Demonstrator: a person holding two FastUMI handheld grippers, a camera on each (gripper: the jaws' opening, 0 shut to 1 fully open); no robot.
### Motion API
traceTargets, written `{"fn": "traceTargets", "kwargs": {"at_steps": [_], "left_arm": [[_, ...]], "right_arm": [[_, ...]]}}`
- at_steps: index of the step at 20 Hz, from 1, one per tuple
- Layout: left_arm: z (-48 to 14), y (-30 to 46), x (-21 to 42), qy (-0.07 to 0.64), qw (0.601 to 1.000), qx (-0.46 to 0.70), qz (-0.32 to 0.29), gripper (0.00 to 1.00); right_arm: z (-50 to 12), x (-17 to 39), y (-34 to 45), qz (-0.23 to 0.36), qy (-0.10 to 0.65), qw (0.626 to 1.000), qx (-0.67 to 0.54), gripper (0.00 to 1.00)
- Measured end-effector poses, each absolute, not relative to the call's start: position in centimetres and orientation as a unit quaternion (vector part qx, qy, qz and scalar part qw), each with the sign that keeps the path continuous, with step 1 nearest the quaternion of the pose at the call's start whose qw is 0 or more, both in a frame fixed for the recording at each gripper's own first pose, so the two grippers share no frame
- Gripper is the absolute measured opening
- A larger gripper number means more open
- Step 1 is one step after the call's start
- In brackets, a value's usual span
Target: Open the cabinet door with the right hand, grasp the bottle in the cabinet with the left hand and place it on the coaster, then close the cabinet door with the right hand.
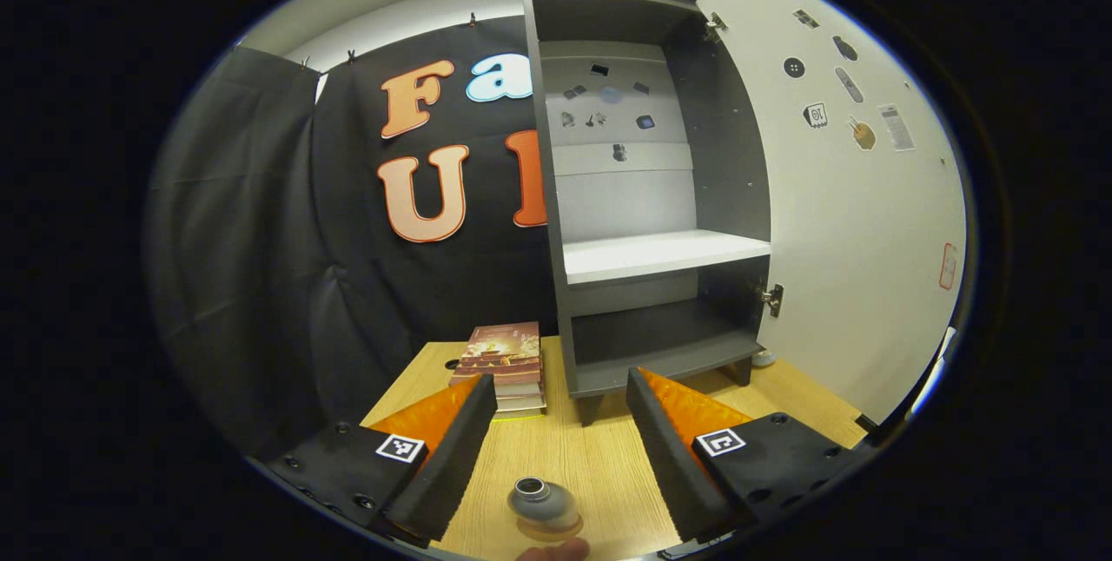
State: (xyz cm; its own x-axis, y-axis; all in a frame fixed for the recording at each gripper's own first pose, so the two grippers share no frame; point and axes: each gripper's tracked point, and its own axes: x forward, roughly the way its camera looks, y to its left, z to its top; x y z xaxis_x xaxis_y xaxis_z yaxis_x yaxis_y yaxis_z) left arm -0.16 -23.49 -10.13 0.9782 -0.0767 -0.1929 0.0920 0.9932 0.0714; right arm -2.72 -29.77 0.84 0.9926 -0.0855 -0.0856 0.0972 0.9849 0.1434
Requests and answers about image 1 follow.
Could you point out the grey cabinet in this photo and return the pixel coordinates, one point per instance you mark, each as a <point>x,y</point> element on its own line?
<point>721,153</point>

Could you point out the white cabinet shelf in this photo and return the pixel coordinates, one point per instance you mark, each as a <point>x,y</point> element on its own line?
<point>651,257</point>

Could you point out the red cover book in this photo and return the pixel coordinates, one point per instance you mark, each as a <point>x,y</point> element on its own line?
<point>504,344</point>

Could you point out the white cabinet door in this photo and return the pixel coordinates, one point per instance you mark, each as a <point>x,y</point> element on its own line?
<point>851,283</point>

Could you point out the black backdrop cloth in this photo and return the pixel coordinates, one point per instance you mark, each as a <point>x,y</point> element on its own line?
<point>243,240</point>

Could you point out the pink white bottle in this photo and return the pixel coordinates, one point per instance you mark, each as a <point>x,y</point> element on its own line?
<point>540,500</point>

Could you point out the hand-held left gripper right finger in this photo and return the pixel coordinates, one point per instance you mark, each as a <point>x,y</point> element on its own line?
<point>665,457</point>

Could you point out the paperback book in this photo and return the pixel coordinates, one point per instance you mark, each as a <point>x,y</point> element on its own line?
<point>521,405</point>
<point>519,386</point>

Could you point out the small white object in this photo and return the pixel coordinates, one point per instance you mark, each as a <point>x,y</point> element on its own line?
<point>764,359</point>

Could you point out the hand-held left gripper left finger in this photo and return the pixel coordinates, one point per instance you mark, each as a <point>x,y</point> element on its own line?
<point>452,465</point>

